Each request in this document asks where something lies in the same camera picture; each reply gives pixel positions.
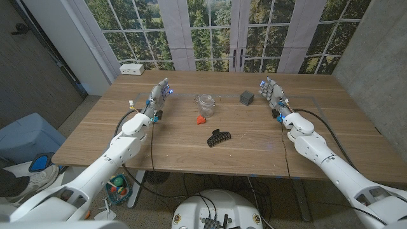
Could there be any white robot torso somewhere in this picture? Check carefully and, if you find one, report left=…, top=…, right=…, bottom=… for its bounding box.
left=171, top=189, right=265, bottom=229

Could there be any grey table leg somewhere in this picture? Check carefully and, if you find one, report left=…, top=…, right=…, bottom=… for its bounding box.
left=290, top=177, right=313, bottom=223

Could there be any blue black pad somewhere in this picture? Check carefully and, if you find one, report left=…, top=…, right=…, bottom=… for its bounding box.
left=28, top=151, right=56, bottom=174

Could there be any white sneaker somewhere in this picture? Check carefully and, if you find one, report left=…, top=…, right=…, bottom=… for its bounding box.
left=5, top=163, right=60, bottom=205

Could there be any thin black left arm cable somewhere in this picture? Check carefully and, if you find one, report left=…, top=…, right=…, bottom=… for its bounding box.
left=149, top=122, right=157, bottom=173

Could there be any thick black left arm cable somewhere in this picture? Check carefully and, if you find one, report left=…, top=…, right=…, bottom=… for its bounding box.
left=113, top=109, right=143, bottom=137

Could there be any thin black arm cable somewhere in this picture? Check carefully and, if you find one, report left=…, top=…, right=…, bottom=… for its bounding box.
left=280, top=123, right=293, bottom=179
left=149, top=122, right=157, bottom=173

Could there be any white power socket box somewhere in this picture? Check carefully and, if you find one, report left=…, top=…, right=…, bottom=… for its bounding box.
left=119, top=63, right=146, bottom=76

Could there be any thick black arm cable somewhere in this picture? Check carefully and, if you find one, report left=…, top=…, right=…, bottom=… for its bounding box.
left=293, top=108, right=359, bottom=171
left=113, top=109, right=143, bottom=137

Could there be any printed window forest backdrop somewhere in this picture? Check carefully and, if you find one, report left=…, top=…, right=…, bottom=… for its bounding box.
left=67, top=0, right=373, bottom=75

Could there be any black round floor fan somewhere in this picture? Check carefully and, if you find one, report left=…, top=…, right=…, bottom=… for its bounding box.
left=144, top=170, right=171, bottom=186

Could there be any black door handle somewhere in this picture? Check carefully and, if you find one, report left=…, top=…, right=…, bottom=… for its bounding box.
left=10, top=22, right=31, bottom=36

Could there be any dark trouser leg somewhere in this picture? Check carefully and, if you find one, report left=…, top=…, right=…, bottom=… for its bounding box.
left=0, top=167, right=30, bottom=198

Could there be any dark grey cube block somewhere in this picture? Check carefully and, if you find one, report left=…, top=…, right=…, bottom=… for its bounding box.
left=239, top=90, right=255, bottom=107

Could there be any white toy airplane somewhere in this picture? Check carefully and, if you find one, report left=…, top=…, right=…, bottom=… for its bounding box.
left=93, top=196, right=118, bottom=221

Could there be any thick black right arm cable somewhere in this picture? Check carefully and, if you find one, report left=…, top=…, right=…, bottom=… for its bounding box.
left=293, top=108, right=359, bottom=171

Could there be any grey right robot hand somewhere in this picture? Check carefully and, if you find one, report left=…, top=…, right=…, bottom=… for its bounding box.
left=258, top=76, right=293, bottom=123

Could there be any black hair claw clip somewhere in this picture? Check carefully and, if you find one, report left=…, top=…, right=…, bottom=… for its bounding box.
left=206, top=128, right=232, bottom=148

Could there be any clear glass hinged jar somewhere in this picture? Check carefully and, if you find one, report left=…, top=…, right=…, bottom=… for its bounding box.
left=194, top=94, right=216, bottom=119

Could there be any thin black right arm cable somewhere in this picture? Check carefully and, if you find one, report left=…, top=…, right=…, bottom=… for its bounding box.
left=280, top=123, right=293, bottom=179

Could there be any light blue plastic bin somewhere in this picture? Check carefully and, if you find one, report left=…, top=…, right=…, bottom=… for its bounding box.
left=0, top=112, right=67, bottom=165

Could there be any teal basket of toys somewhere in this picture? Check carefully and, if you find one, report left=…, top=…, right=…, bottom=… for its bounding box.
left=104, top=173, right=134, bottom=205

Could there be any white table leg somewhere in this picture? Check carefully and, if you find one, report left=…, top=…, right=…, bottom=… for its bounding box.
left=127, top=170, right=147, bottom=209

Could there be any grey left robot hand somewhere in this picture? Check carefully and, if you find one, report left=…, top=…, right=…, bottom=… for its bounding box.
left=142, top=78, right=174, bottom=121

